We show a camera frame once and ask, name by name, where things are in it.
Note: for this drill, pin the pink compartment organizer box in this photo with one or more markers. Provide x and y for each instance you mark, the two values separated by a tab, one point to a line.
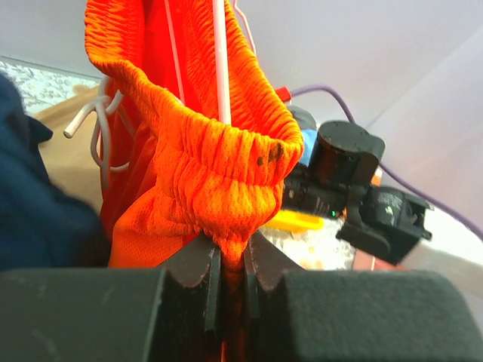
366	262

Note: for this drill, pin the grey garment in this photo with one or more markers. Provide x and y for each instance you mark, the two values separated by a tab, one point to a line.
304	119

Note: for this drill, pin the wooden clothes rack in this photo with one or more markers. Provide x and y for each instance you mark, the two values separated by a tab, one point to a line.
68	161

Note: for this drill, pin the yellow plastic tray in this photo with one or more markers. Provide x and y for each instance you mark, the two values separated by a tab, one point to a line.
291	221

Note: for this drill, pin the orange mesh shorts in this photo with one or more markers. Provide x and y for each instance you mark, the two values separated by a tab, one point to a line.
185	172

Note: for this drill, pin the navy blue garment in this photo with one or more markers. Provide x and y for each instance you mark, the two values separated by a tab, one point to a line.
41	226

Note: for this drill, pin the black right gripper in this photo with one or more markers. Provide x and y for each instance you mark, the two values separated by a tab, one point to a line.
344	156

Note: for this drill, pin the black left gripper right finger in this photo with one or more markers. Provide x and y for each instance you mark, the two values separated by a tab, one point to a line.
294	314

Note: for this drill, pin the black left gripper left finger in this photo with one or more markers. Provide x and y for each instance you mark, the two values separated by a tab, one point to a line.
166	313

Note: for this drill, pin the light blue shorts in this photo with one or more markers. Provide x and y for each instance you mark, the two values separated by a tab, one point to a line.
309	138

